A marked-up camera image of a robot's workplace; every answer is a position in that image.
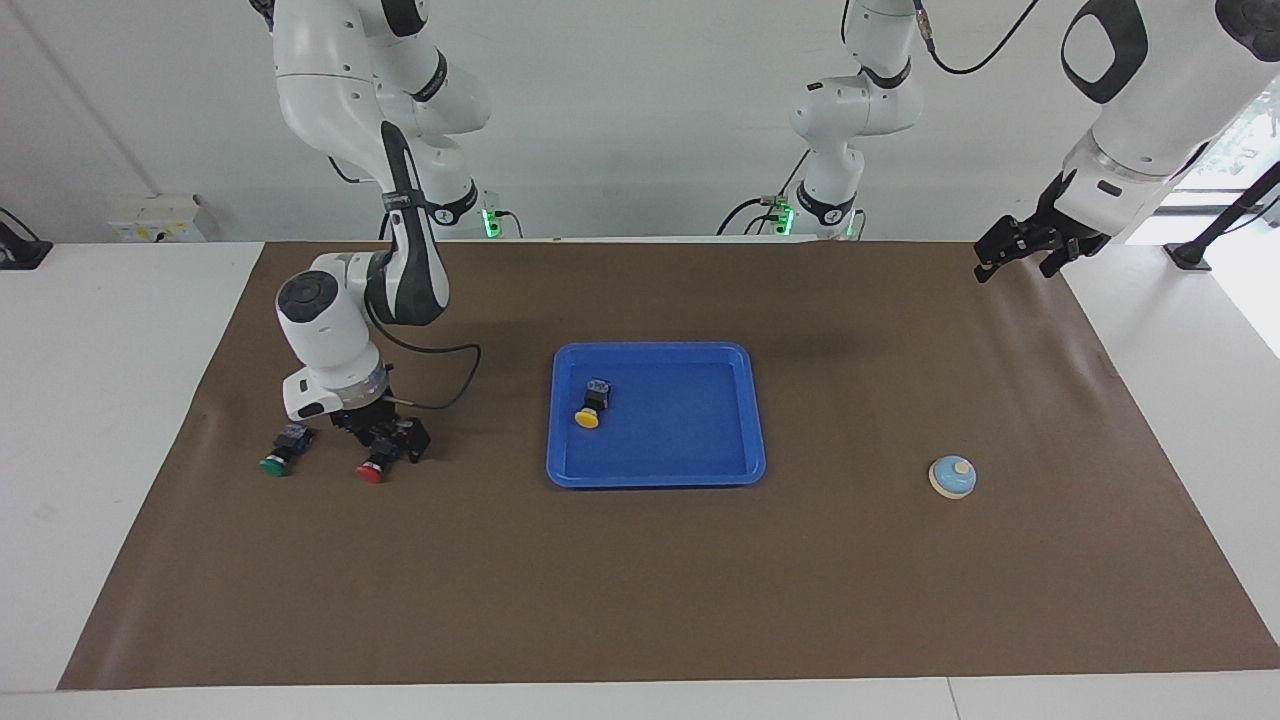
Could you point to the blue desk bell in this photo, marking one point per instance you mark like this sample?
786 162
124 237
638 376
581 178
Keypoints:
953 478

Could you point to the brown paper table mat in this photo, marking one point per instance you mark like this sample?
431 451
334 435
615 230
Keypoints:
640 590

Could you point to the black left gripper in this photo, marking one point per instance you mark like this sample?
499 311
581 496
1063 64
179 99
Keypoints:
1050 232

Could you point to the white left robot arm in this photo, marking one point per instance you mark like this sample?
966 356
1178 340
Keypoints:
1150 100

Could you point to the white wall socket box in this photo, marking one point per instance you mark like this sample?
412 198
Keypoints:
155 220

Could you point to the red push button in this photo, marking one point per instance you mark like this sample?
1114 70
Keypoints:
370 472

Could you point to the small black table clamp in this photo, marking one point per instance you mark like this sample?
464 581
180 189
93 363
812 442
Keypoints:
20 252

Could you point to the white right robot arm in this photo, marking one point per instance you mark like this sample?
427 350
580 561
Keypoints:
330 335

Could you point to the blue plastic tray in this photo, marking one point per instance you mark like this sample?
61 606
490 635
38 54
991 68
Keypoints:
680 440

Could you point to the yellow push button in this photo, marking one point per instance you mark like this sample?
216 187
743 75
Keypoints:
592 404

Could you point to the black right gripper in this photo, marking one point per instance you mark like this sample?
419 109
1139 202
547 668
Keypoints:
370 420

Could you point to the green push button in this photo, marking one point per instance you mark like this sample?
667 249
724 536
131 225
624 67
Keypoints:
284 452

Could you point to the black angled stand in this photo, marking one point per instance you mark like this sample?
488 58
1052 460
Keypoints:
1215 228

